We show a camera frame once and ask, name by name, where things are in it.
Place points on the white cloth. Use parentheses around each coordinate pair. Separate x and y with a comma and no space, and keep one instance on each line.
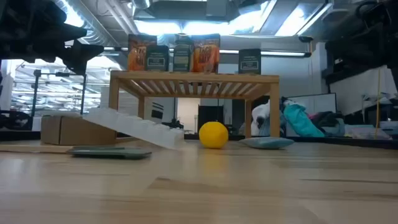
(260,116)

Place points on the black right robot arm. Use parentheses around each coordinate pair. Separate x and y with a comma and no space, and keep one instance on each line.
(392,37)

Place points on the long ceiling light tube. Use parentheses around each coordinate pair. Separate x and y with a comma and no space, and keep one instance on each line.
(280,53)

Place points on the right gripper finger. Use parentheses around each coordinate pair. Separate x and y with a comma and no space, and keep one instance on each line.
(342,51)
(367,29)

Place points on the white ice cube tray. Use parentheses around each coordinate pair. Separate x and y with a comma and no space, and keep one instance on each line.
(140,127)

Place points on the black aluminium rig frame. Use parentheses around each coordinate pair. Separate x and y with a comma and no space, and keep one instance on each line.
(342,141)

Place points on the green black pepper tin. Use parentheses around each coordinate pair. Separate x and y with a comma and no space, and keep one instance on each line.
(249,62)
(157,59)

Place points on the teal cloth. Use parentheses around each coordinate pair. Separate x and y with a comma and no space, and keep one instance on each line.
(300,121)

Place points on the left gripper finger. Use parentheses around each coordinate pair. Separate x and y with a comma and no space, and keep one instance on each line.
(65,32)
(77,54)

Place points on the orange taco mix packet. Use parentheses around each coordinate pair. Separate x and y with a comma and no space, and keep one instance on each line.
(136,53)
(206,53)

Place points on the green-lidded spice jar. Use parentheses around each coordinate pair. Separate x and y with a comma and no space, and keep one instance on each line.
(182,56)

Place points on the white box black stripes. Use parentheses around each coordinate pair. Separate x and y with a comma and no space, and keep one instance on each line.
(158,110)

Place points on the black cabinet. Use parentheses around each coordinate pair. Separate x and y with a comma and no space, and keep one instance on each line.
(211,113)

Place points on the wooden slatted shelf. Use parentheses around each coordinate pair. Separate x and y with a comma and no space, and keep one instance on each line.
(192,77)

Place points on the dark clothing heap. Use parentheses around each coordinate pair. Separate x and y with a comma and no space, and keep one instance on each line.
(329,123)

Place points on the small cardboard box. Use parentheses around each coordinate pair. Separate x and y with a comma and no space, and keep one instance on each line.
(77,130)

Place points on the yellow lemon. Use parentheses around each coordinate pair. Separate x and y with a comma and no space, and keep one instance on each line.
(213,135)

